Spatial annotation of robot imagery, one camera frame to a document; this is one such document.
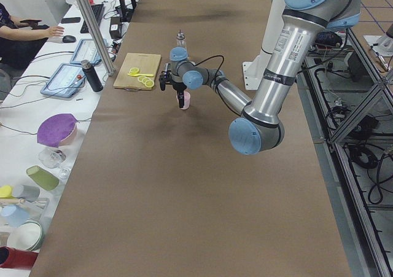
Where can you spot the yellow cup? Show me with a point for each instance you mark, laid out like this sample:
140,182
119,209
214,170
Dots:
6,192

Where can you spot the grey cup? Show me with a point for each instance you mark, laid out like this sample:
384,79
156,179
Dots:
27,192

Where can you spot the green plastic cup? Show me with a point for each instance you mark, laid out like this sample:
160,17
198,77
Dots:
43,178

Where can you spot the person at desk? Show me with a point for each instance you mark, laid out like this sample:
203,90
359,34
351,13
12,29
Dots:
22,38

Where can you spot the lemon slice near edge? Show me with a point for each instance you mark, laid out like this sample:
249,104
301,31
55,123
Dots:
149,84

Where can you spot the white green-rimmed bowl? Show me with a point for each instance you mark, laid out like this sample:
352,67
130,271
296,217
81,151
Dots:
27,237

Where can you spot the black thermos bottle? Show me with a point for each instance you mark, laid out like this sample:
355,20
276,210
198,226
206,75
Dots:
91,76

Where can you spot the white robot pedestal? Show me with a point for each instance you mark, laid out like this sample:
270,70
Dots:
253,70

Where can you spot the aluminium frame post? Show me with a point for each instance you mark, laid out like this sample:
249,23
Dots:
95,33

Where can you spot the near blue teach pendant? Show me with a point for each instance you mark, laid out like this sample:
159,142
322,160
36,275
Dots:
64,82

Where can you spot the black smartphone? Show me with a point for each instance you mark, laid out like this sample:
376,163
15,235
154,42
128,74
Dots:
70,20

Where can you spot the purple cloth on bowl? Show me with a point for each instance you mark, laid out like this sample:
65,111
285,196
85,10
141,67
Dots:
58,130

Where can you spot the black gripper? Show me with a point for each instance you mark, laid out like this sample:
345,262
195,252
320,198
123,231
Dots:
177,86

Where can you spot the lemon slice by knife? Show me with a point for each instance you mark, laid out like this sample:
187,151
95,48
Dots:
134,71

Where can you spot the wine glass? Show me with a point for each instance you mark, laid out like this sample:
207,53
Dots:
54,159

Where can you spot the black power adapter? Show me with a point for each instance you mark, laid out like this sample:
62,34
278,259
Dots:
115,29

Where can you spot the black computer mouse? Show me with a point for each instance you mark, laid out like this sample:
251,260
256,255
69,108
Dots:
68,39

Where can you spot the glass sauce bottle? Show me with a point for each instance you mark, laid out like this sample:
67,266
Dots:
181,40

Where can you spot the middle lemon slice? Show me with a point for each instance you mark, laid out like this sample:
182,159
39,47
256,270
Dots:
143,79

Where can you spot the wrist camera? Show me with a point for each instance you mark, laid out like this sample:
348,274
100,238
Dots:
165,78

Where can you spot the blue teach pendant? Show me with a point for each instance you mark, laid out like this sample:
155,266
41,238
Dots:
85,50
64,82

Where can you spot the red cup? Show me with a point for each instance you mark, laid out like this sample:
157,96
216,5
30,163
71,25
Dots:
17,259

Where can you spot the pink plastic cup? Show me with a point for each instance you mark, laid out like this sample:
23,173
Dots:
186,101

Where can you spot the far blue teach pendant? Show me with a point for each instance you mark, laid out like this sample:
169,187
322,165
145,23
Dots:
85,50

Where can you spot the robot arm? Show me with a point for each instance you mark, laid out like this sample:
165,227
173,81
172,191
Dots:
258,127

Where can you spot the light blue cup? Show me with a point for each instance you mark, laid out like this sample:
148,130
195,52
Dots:
14,215

